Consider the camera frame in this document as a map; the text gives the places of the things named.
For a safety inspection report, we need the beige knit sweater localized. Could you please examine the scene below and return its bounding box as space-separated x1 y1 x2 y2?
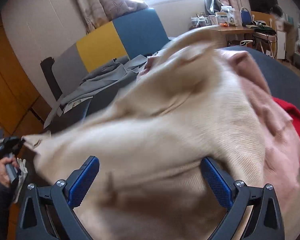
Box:
25 27 265 239

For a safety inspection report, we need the person's left hand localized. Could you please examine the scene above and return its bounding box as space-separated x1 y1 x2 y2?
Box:
0 155 19 187

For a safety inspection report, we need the white glove cloth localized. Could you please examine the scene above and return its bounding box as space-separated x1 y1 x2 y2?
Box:
13 158 28 204

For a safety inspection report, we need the mauve pink knit garment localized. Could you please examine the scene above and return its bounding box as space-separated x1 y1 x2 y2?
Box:
139 51 300 240

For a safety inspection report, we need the red garment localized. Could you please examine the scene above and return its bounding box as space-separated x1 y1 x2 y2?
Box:
273 97 300 138

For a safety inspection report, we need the grey cloth garment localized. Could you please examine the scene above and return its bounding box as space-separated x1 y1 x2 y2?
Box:
44 55 147 128

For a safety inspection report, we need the blue yellow grey headboard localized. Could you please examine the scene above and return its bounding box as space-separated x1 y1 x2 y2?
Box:
40 8 169 100

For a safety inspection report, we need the patterned curtain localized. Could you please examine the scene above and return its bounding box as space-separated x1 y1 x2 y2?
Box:
76 0 148 33

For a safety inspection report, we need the wooden desk with clutter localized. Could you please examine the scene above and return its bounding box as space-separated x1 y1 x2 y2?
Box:
189 4 278 55

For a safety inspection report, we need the black monitor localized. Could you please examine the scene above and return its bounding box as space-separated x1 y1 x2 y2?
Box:
248 0 283 17

